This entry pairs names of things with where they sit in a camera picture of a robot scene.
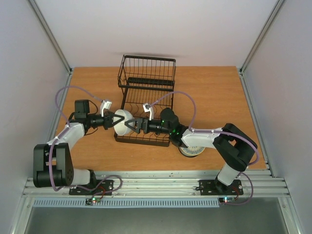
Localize small circuit board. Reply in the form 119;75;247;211
85;197;101;205
219;196;235;204

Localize right aluminium corner post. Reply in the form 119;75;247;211
238;0;286;75

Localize aluminium frame rail base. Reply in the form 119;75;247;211
22;169;290;197

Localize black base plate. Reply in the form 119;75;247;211
69;179;114;195
195;179;244;196

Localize black wire dish rack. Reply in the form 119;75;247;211
114;55;176;147

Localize right small circuit board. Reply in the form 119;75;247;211
219;196;235;204

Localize aluminium corner post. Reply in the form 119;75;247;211
27;0;73;75
238;0;286;75

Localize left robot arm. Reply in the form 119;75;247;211
33;99;126;194

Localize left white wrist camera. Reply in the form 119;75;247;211
99;99;112;117

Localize blue yellow patterned bowl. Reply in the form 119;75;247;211
178;146;205;155

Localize left small circuit board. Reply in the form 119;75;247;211
85;197;101;205

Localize white bowl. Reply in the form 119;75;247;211
114;109;134;136

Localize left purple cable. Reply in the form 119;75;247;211
48;86;122;195

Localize left aluminium corner post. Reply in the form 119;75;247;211
27;0;73;75

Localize light blue slotted cable duct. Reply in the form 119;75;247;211
33;198;219;209

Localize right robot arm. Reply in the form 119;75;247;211
124;108;259;195

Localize red patterned bowl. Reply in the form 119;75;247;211
180;151;199;158

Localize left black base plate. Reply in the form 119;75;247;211
69;179;114;195

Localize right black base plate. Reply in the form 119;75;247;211
195;179;244;196

